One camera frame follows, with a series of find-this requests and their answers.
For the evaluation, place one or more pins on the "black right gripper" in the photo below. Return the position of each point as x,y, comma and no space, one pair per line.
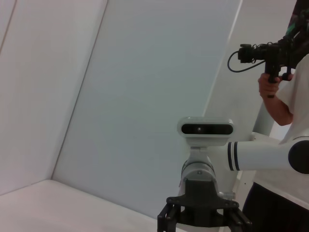
199,200

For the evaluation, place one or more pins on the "black video camera rig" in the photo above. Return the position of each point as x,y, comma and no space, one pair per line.
272,54

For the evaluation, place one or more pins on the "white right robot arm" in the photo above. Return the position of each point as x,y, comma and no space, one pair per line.
260,155

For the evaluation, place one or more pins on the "bystander bare forearm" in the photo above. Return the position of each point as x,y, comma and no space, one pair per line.
277,111

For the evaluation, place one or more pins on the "bystander bare hand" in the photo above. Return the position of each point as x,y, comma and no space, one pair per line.
265,88

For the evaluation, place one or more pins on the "person in white shirt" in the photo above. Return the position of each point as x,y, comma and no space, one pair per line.
299,108

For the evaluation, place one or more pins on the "dark patterned fabric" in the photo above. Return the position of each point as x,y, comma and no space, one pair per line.
300,19

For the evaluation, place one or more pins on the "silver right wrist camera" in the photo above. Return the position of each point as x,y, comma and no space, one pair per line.
205,120

